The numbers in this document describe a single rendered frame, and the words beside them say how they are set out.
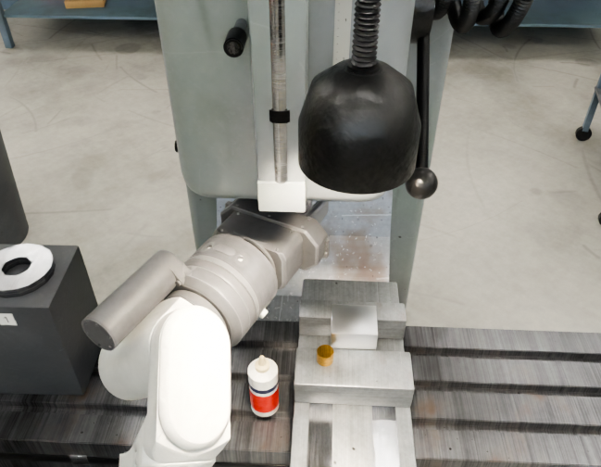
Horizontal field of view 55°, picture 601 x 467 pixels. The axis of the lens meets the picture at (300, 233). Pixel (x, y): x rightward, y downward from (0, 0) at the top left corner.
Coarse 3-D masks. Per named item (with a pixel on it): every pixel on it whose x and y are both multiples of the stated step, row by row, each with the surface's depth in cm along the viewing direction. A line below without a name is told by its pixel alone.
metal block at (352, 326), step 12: (336, 312) 77; (348, 312) 77; (360, 312) 77; (372, 312) 77; (336, 324) 76; (348, 324) 76; (360, 324) 76; (372, 324) 76; (336, 336) 75; (348, 336) 75; (360, 336) 75; (372, 336) 75; (336, 348) 77; (348, 348) 76; (360, 348) 76; (372, 348) 76
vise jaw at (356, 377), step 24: (312, 360) 75; (336, 360) 75; (360, 360) 75; (384, 360) 75; (408, 360) 75; (312, 384) 72; (336, 384) 72; (360, 384) 72; (384, 384) 72; (408, 384) 72
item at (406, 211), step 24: (432, 24) 88; (432, 48) 90; (408, 72) 93; (432, 72) 93; (432, 96) 96; (432, 120) 99; (432, 144) 102; (192, 192) 111; (192, 216) 115; (216, 216) 114; (408, 216) 112; (408, 240) 116; (408, 264) 120; (408, 288) 126
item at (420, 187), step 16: (416, 0) 52; (432, 0) 52; (416, 16) 52; (432, 16) 53; (416, 32) 54; (416, 96) 54; (416, 160) 53; (416, 176) 52; (432, 176) 52; (416, 192) 52; (432, 192) 53
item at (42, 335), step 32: (0, 256) 77; (32, 256) 77; (64, 256) 79; (0, 288) 72; (32, 288) 73; (64, 288) 76; (0, 320) 73; (32, 320) 73; (64, 320) 76; (0, 352) 78; (32, 352) 77; (64, 352) 77; (96, 352) 88; (0, 384) 82; (32, 384) 82; (64, 384) 82
